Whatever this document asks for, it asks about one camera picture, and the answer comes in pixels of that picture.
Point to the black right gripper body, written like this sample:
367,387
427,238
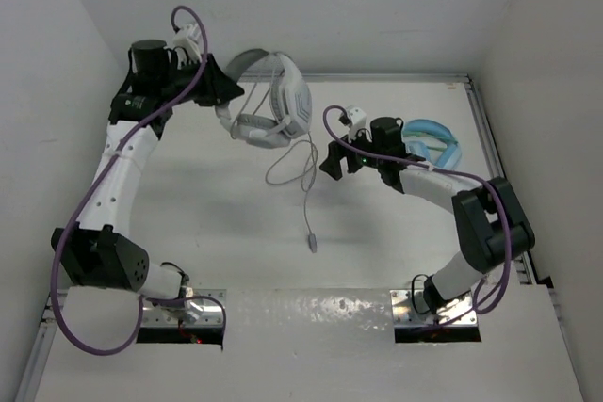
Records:
354,161

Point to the metal base plate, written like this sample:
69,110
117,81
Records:
204,311
409,310

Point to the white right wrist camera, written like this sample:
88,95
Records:
354,118

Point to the light blue headphones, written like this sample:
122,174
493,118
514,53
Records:
432,141

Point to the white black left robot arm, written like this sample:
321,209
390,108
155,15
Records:
95,248

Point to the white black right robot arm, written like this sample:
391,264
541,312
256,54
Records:
491,225

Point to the white grey headphones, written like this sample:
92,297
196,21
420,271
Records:
290,103

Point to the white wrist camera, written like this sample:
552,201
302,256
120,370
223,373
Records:
354,118
188,38

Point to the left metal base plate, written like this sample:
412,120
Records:
204,311

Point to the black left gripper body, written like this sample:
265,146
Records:
203,91

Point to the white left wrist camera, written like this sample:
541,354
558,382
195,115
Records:
188,38

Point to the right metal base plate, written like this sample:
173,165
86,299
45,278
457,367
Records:
409,310

